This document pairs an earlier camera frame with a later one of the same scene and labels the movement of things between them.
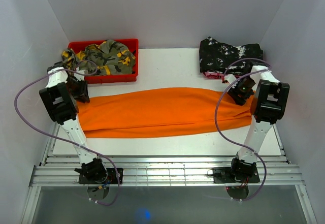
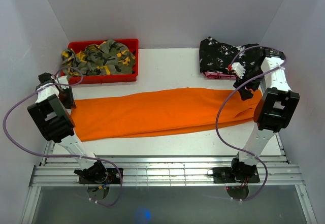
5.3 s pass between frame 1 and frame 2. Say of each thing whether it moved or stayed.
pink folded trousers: stayed
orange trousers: moved
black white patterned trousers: stayed
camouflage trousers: stayed
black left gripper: moved
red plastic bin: stayed
